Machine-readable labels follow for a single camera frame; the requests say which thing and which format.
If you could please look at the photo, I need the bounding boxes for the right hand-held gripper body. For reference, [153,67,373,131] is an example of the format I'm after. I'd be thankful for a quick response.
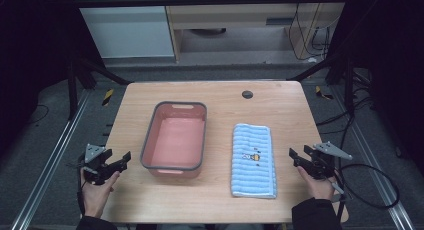
[304,141,354,181]

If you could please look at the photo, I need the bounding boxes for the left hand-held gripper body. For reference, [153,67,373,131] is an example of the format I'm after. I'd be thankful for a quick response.
[78,143,118,186]

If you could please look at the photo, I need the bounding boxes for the person's right hand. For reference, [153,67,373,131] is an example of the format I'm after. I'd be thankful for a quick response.
[297,166,338,202]

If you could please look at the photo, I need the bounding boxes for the person's left hand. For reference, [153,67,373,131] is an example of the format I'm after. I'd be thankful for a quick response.
[80,169,121,220]

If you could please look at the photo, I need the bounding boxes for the blue striped towel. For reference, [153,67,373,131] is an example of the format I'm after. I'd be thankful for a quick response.
[230,123,278,200]

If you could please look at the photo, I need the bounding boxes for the yellow black tape strip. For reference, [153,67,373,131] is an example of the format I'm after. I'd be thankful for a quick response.
[101,88,115,107]
[314,85,334,101]

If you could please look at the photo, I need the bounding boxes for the pink basin with grey rim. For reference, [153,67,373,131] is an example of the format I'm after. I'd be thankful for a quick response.
[139,100,208,180]

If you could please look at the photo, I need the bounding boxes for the black metal stand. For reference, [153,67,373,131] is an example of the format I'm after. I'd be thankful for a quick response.
[285,53,357,117]
[65,53,133,122]

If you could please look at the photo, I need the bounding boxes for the black curtain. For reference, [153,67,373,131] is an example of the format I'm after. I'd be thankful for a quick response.
[0,0,103,161]
[328,0,424,178]

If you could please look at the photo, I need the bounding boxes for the white cabinet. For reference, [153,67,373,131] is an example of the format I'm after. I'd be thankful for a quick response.
[70,0,176,60]

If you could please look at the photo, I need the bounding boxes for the light wooden desk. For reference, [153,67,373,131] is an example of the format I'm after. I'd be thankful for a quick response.
[161,0,350,63]

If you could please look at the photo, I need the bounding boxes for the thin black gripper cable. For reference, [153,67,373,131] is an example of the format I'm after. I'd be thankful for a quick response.
[76,176,87,218]

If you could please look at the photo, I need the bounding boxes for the black floor cable bundle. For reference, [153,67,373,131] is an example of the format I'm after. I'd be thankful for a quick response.
[314,68,379,164]

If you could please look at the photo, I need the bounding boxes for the aluminium floor rail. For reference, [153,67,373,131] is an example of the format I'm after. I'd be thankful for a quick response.
[9,89,92,230]
[329,85,417,230]

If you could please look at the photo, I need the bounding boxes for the black looped gripper cable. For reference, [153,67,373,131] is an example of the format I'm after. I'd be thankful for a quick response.
[334,162,401,211]

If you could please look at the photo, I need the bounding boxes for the black hanging desk cables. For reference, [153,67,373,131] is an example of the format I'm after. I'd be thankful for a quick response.
[287,2,332,62]

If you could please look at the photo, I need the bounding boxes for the black horizontal frame bar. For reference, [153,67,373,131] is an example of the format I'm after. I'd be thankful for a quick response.
[71,0,350,9]

